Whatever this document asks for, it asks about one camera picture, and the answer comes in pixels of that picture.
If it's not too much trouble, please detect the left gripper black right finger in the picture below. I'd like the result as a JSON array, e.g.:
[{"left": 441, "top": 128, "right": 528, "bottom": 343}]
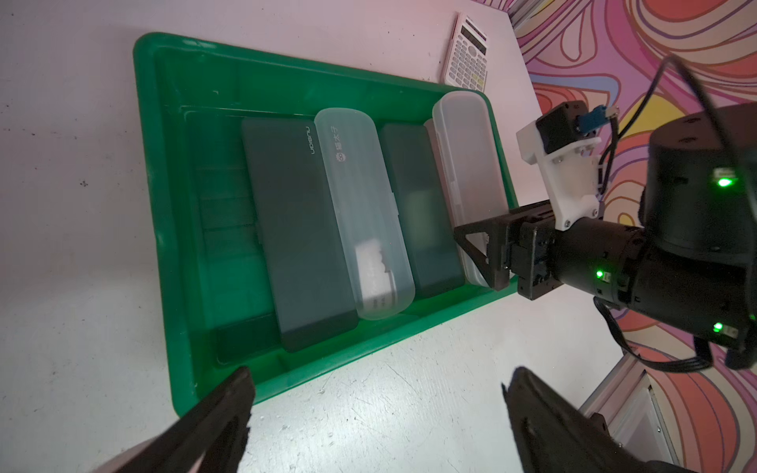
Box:
[{"left": 502, "top": 367, "right": 685, "bottom": 473}]

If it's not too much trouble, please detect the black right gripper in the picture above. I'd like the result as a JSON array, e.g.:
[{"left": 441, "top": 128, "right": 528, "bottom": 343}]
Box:
[{"left": 453, "top": 199, "right": 649, "bottom": 309}]

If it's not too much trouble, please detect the white translucent pencil case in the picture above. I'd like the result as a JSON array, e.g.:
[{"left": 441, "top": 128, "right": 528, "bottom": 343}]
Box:
[{"left": 431, "top": 89, "right": 511, "bottom": 288}]

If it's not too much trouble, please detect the dark green translucent pencil case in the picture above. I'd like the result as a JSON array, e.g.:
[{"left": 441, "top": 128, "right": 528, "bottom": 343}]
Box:
[{"left": 378, "top": 122, "right": 465, "bottom": 299}]

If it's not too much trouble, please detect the grey-pink translucent pencil case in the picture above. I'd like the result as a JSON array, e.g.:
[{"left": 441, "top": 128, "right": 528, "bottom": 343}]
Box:
[{"left": 424, "top": 118, "right": 441, "bottom": 164}]

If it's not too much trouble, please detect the green plastic storage tray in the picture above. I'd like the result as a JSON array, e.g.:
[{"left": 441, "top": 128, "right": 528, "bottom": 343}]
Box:
[{"left": 133, "top": 33, "right": 501, "bottom": 414}]

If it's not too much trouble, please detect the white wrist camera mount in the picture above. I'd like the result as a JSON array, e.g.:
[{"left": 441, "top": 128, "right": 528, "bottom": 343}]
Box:
[{"left": 516, "top": 101, "right": 618, "bottom": 232}]

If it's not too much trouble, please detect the white scientific calculator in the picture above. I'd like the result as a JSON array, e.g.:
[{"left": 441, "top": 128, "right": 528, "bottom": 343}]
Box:
[{"left": 441, "top": 13, "right": 489, "bottom": 93}]

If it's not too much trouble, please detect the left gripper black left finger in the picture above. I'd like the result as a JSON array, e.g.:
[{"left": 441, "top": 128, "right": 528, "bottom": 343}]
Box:
[{"left": 118, "top": 367, "right": 255, "bottom": 472}]

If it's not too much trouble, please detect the frosted white pencil case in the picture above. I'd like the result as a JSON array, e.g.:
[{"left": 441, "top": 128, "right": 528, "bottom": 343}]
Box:
[{"left": 315, "top": 108, "right": 415, "bottom": 320}]

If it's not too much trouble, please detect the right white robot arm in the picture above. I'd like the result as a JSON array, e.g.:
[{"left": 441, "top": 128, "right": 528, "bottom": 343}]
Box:
[{"left": 455, "top": 104, "right": 756, "bottom": 374}]

